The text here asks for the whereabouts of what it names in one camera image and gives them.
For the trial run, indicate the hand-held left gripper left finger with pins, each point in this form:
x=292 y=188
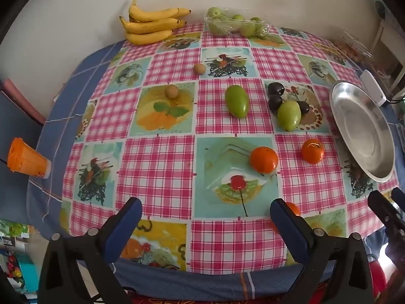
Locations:
x=125 y=228

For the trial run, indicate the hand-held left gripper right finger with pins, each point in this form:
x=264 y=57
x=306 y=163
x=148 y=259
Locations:
x=289 y=231

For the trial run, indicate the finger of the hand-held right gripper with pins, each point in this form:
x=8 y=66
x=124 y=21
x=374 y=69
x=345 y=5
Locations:
x=381 y=205
x=398 y=196

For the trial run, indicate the orange tangerine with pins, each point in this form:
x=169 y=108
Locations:
x=312 y=151
x=264 y=160
x=294 y=209

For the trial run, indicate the round metal plate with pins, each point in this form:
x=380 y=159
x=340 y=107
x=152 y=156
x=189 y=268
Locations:
x=360 y=129

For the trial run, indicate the green mango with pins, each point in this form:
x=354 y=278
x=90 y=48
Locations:
x=288 y=116
x=236 y=101

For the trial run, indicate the dark purple plum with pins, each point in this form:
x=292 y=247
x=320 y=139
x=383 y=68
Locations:
x=274 y=103
x=304 y=107
x=276 y=88

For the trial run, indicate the small brown longan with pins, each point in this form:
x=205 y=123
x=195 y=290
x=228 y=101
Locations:
x=171 y=91
x=199 y=69

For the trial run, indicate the white power adapter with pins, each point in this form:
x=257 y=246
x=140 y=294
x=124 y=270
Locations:
x=373 y=88

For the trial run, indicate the colourful packaging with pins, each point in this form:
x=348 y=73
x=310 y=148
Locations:
x=15 y=256

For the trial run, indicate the orange plastic cup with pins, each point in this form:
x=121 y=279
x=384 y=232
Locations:
x=27 y=161

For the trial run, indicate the pile of brown longans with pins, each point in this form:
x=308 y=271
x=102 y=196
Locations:
x=349 y=50

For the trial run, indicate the clear bag of snacks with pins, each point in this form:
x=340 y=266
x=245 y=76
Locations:
x=354 y=47

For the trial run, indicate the blue and pink chair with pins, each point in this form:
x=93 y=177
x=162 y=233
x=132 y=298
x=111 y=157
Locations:
x=15 y=114

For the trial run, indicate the teal patterned object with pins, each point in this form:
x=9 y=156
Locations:
x=381 y=9

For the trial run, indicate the yellow banana bunch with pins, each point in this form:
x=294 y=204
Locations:
x=148 y=25

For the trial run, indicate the pile of small green guavas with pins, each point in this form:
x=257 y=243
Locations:
x=246 y=28

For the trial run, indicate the clear plastic fruit tray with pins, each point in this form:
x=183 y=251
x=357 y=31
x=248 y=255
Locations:
x=235 y=27

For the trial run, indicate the white furniture frame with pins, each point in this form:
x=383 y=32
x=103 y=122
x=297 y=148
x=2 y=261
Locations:
x=387 y=38

